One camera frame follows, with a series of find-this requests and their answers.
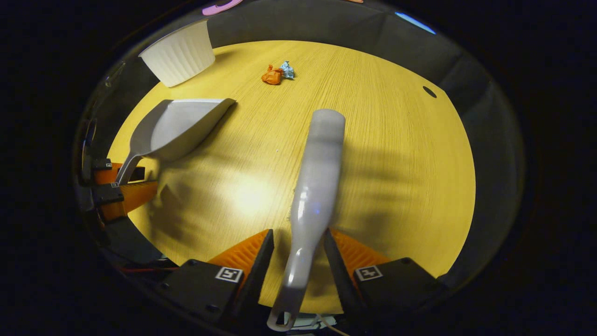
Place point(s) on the small grey dustpan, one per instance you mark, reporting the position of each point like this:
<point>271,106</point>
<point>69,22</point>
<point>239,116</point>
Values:
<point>182,126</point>

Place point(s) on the wooden desktop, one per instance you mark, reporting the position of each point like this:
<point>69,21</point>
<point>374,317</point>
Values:
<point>373,163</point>

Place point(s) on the blue paper trash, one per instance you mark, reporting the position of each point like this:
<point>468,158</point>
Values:
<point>287,70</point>

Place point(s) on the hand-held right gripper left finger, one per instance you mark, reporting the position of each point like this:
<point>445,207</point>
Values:
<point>200,289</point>

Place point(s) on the white ribbed garbage bin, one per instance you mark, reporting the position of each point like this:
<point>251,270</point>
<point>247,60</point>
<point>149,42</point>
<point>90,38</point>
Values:
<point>179,53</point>

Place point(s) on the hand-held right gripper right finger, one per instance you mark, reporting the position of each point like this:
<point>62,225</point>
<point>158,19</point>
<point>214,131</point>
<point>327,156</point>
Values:
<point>396,284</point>

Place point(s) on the orange paper trash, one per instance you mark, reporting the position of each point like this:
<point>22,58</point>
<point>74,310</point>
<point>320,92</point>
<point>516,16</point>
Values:
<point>272,76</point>

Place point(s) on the small grey broom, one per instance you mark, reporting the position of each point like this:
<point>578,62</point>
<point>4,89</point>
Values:
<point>317,186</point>

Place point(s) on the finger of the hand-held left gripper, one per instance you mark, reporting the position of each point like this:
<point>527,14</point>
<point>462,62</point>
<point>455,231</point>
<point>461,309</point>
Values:
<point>135,196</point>
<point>106,175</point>

